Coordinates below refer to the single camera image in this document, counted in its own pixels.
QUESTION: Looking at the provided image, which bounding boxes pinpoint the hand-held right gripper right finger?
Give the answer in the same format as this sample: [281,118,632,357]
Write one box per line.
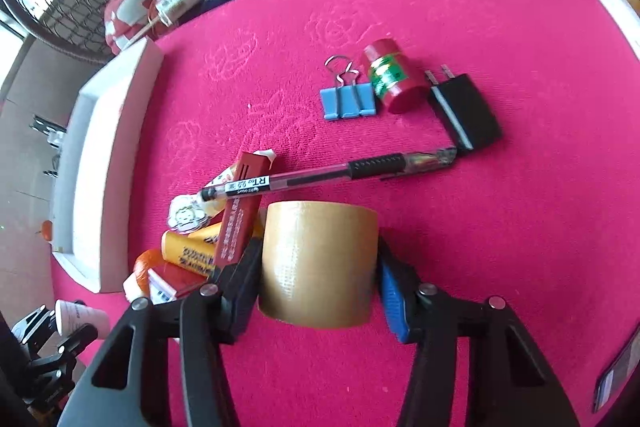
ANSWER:
[376,237,581,427]

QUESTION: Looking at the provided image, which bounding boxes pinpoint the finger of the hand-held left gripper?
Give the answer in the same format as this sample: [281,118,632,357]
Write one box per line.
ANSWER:
[11,306,56,353]
[27,323,99,408]

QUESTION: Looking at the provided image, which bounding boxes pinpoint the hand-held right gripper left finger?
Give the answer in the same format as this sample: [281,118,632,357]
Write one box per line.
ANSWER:
[57,237,266,427]

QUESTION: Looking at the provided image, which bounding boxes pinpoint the long dark red box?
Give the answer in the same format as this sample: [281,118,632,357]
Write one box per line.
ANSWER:
[207,151,273,282]

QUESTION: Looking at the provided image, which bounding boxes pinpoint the white plug charger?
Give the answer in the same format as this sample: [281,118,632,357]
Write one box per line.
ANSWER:
[122,271,151,303]

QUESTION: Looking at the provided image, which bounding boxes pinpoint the white ointment box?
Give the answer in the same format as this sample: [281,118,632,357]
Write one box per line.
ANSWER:
[147,261,211,308]

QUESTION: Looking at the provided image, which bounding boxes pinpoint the brown tape roll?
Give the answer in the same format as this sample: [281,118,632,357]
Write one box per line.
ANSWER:
[257,201,379,329]

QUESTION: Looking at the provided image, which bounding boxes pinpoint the foil ball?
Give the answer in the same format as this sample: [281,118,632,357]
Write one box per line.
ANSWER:
[166,193,212,236]

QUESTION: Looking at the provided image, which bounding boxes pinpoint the eye drop bottle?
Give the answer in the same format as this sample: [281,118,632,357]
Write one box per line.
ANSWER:
[202,148,277,214]

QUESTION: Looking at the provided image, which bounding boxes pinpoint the clear black gel pen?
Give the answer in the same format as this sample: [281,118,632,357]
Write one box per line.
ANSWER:
[197,147,458,202]

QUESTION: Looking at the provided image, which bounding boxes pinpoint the white tray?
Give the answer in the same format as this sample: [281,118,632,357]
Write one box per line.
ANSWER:
[50,38,166,294]

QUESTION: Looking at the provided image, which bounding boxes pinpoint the black plug charger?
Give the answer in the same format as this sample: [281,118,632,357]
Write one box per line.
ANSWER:
[425,64,503,156]

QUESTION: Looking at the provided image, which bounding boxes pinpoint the blue binder clip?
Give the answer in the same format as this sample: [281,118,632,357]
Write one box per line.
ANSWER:
[320,56,376,120]

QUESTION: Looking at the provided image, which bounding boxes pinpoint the small red jar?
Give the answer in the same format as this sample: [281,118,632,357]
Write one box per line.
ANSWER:
[361,38,430,115]

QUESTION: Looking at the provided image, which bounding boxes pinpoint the pink tablecloth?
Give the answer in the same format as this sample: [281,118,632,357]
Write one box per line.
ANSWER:
[50,0,640,427]

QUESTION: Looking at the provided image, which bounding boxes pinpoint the dark smartphone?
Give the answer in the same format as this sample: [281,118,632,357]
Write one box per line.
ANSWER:
[592,332,640,414]

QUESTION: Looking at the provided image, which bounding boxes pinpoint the white clip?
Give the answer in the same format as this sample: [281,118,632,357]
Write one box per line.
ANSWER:
[596,0,640,52]

